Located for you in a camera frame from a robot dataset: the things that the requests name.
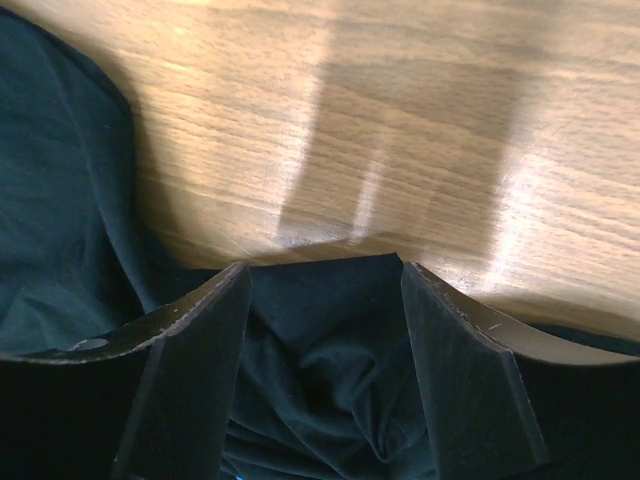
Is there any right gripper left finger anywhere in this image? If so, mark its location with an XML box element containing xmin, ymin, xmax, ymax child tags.
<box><xmin>1</xmin><ymin>263</ymin><xmax>251</xmax><ymax>479</ymax></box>

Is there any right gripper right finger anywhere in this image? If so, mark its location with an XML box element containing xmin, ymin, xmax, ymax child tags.
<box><xmin>401</xmin><ymin>263</ymin><xmax>639</xmax><ymax>479</ymax></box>

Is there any black t-shirt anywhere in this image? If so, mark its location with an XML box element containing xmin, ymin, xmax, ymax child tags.
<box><xmin>0</xmin><ymin>7</ymin><xmax>640</xmax><ymax>480</ymax></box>

